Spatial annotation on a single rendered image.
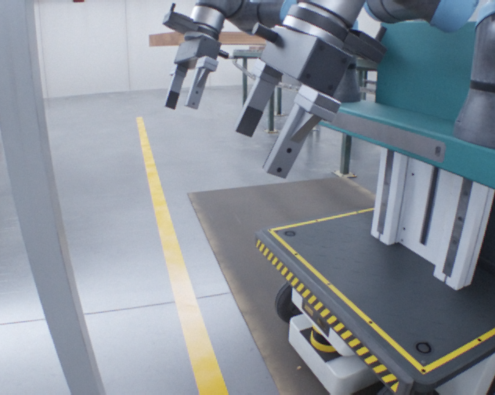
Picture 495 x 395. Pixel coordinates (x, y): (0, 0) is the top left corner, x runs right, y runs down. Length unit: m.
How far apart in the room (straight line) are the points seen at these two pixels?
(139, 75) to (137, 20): 1.20
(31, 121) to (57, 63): 8.43
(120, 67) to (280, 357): 8.18
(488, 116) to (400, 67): 0.38
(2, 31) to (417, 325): 0.91
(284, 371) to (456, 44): 0.94
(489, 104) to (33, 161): 0.71
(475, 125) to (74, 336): 0.79
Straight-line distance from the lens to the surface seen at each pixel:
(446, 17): 0.51
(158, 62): 8.95
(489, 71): 0.69
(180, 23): 0.85
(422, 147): 0.75
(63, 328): 0.78
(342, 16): 0.45
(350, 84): 1.04
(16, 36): 0.62
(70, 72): 9.02
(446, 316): 0.93
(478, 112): 0.69
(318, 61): 0.41
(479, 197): 0.93
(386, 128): 0.82
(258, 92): 0.53
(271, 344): 1.25
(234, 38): 1.52
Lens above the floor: 0.86
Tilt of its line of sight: 22 degrees down
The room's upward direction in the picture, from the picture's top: straight up
